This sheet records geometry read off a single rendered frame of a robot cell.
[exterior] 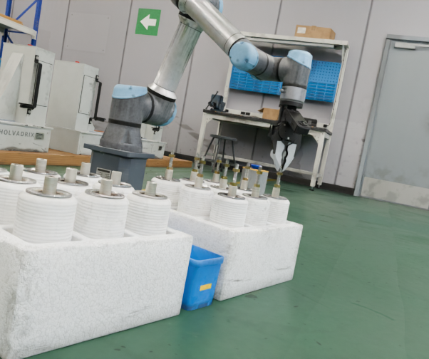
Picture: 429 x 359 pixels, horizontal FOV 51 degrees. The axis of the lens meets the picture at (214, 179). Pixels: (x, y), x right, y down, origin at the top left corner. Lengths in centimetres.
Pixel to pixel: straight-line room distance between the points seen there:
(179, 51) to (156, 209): 86
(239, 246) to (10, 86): 254
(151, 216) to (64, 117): 300
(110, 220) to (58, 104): 311
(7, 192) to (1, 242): 12
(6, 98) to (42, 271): 270
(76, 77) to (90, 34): 421
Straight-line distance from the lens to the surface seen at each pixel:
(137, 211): 93
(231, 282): 117
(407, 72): 636
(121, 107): 159
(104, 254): 83
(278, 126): 139
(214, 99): 585
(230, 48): 138
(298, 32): 622
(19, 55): 350
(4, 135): 320
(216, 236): 114
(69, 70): 391
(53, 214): 78
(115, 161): 156
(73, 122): 382
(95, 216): 85
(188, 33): 167
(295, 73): 140
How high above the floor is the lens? 39
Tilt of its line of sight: 5 degrees down
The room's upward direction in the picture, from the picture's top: 10 degrees clockwise
